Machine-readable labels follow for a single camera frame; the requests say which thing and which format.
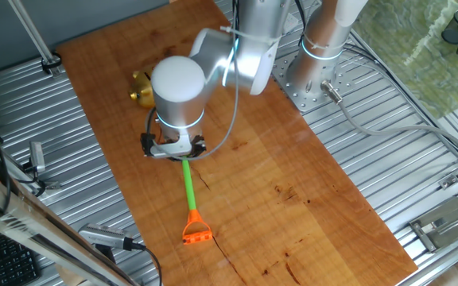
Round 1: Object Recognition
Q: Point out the black keyboard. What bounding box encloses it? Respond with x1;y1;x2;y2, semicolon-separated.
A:
0;228;41;286

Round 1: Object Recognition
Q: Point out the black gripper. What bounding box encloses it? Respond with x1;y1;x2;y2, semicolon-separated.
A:
165;135;208;161

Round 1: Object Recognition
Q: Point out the black pole clamp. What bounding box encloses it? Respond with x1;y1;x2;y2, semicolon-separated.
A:
41;51;63;75

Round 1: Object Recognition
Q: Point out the wrist camera with silver bracket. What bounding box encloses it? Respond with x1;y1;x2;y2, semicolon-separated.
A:
140;133;193;159

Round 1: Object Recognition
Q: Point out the grey base cable with connector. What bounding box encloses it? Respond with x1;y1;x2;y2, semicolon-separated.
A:
320;79;458;160

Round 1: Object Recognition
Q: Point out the golden piggy bank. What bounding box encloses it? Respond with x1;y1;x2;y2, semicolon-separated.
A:
129;70;157;109

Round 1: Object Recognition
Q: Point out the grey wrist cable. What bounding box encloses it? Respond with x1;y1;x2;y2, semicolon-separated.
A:
180;0;241;162

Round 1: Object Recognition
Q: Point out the black camera cable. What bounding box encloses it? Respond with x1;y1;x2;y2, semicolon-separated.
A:
131;242;163;286

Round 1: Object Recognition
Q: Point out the metal hinge plate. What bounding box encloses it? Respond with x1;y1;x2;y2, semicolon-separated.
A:
409;195;458;253

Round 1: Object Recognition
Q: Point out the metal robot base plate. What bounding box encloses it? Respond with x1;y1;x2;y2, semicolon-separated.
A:
267;51;355;114

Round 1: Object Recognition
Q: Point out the metal pole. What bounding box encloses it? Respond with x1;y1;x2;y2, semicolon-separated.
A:
7;0;61;76

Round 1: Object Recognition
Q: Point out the small metal bracket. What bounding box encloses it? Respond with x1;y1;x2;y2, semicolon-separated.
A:
438;173;458;190

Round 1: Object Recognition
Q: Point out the orange green toy shovel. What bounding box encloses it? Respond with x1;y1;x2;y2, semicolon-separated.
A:
180;157;214;245

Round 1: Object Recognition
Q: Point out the wooden board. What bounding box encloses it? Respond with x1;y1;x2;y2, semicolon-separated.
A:
56;0;419;286

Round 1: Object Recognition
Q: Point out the silver frame bar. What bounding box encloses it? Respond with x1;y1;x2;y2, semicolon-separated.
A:
0;162;134;286

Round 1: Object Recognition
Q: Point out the silver camera on stand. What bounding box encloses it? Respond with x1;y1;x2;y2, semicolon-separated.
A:
78;222;134;252

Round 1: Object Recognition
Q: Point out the white power strip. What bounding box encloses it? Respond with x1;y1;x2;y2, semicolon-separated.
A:
282;11;300;35

